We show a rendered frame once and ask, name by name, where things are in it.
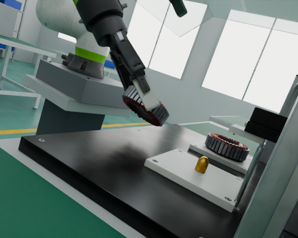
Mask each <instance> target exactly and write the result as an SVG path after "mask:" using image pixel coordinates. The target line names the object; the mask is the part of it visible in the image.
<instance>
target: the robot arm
mask: <svg viewBox="0 0 298 238"><path fill-rule="evenodd" d="M127 7H128V6H127V3H124V4H121V3H120V1H119V0H38V1H37V4H36V15H37V18H38V19H39V21H40V22H41V24H42V25H43V26H45V27H46V28H48V29H50V30H53V31H56V32H59V33H62V34H65V35H68V36H71V37H74V38H75V39H76V45H75V53H71V52H70V53H69V54H68V56H67V55H65V54H63V55H62V56H61V58H62V59H64V60H63V61H62V65H64V66H67V68H68V69H70V70H72V71H75V72H78V73H81V74H84V75H87V76H90V77H95V78H99V79H104V63H105V60H106V59H107V56H108V53H110V56H111V60H112V61H113V63H114V66H115V68H116V71H117V73H118V75H119V78H120V80H121V83H122V85H123V87H124V91H126V90H127V89H128V87H129V86H131V85H133V86H135V88H136V90H137V92H138V94H139V96H140V98H141V100H142V103H143V105H144V107H145V109H146V111H150V110H152V109H154V108H157V107H159V106H160V103H159V101H158V99H157V97H156V95H155V93H154V91H153V89H152V87H151V84H150V82H149V80H148V78H147V76H146V75H145V71H144V69H145V65H144V64H143V62H142V60H141V59H140V57H139V56H138V54H137V52H136V51H135V49H134V47H133V46H132V44H131V42H130V41H129V39H128V37H127V34H128V30H127V27H126V25H125V23H124V21H123V19H122V18H123V9H124V8H127ZM109 50H110V52H109Z"/></svg>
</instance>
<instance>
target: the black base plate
mask: <svg viewBox="0 0 298 238"><path fill-rule="evenodd" d="M206 138H207V137H206V136H203V135H201V134H199V133H196V132H194V131H192V130H190V129H187V128H185V127H182V126H180V125H178V124H167V125H163V126H161V127H158V126H143V127H127V128H116V129H104V130H92V131H81V132H69V133H58V134H46V135H34V136H22V137H21V140H20V143H19V147H18V150H19V151H21V152H22V153H24V154H25V155H27V156H28V157H29V158H31V159H32V160H34V161H35V162H37V163H38V164H40V165H41V166H43V167H44V168H46V169H47V170H49V171H50V172H51V173H53V174H54V175H56V176H57V177H59V178H60V179H62V180H63V181H65V182H66V183H68V184H69V185H71V186H72V187H73V188H75V189H76V190H78V191H79V192H81V193H82V194H84V195H85V196H87V197H88V198H90V199H91V200H92V201H94V202H95V203H97V204H98V205H100V206H101V207H103V208H104V209H106V210H107V211H109V212H110V213H111V214H113V215H114V216H116V217H117V218H119V219H120V220H122V221H123V222H125V223H126V224H128V225H129V226H131V227H132V228H134V229H135V230H136V231H138V232H139V233H141V234H142V235H144V236H145V237H147V238H233V237H234V235H235V232H236V230H237V228H238V226H239V224H240V222H241V220H242V217H243V215H244V213H245V211H246V209H247V206H248V204H249V202H250V200H251V198H252V196H253V193H254V191H255V189H256V187H257V185H258V182H259V180H260V178H261V176H262V174H263V171H264V169H265V167H266V165H267V164H266V163H264V162H262V161H258V163H257V165H256V167H255V170H254V172H253V174H252V176H251V178H250V180H249V183H248V185H247V187H246V189H245V192H244V194H243V196H242V198H241V201H240V203H239V205H238V208H239V209H240V210H239V212H229V211H227V210H225V209H223V208H222V207H220V206H218V205H216V204H214V203H212V202H211V201H209V200H207V199H205V198H203V197H201V196H200V195H198V194H196V193H194V192H192V191H190V190H189V189H187V188H185V187H183V186H181V185H179V184H177V183H175V182H174V181H172V180H170V179H168V178H166V177H164V176H163V175H161V174H159V173H157V172H155V171H153V170H152V169H150V168H148V167H146V166H144V164H145V161H146V159H148V158H151V157H154V156H157V155H160V154H163V153H166V152H169V151H171V150H174V149H180V150H182V151H184V152H186V153H188V154H190V155H192V156H194V157H196V158H201V157H203V156H204V155H202V154H200V153H198V152H196V151H193V150H191V149H189V146H190V144H192V143H195V142H198V141H201V140H204V139H206ZM207 158H208V157H207ZM208 161H209V164H211V165H213V166H215V167H217V168H220V169H222V170H224V171H226V172H228V173H230V174H232V175H234V176H236V177H238V178H241V179H244V177H245V174H243V173H241V172H239V171H236V170H234V169H232V168H230V167H228V166H226V165H224V164H221V163H219V162H217V161H215V160H213V159H211V158H208Z"/></svg>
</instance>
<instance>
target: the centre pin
mask: <svg viewBox="0 0 298 238"><path fill-rule="evenodd" d="M208 165H209V161H208V158H207V157H205V156H203V157H201V158H199V159H198V161H197V164H196V166H195V170H196V171H198V172H200V173H205V172H206V169H207V167H208Z"/></svg>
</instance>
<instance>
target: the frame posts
mask: <svg viewBox="0 0 298 238"><path fill-rule="evenodd" d="M297 81H298V75H296V77H295V79H294V81H293V83H292V86H291V88H290V90H289V92H288V95H287V97H286V99H285V101H284V104H283V106H282V108H281V110H280V112H279V115H282V116H284V117H287V118H288V119H287V121H286V124H285V126H284V128H283V130H282V132H281V134H280V137H279V139H278V141H277V143H274V142H271V141H269V140H267V141H266V143H265V146H264V150H263V152H262V154H261V156H260V159H259V161H261V162H264V163H266V164H267V165H266V167H265V169H264V171H263V174H262V176H261V178H260V180H259V182H258V185H257V187H256V189H255V191H254V193H253V196H252V198H251V200H250V202H249V204H248V206H247V209H246V211H245V213H244V215H243V217H242V220H241V222H240V224H239V226H238V228H237V230H236V232H235V235H234V237H233V238H279V236H280V234H281V232H282V230H283V228H284V226H285V224H286V222H287V220H288V218H289V216H290V214H291V212H292V210H293V208H294V206H295V204H296V202H297V200H298V90H297V89H295V88H294V87H295V85H296V83H297Z"/></svg>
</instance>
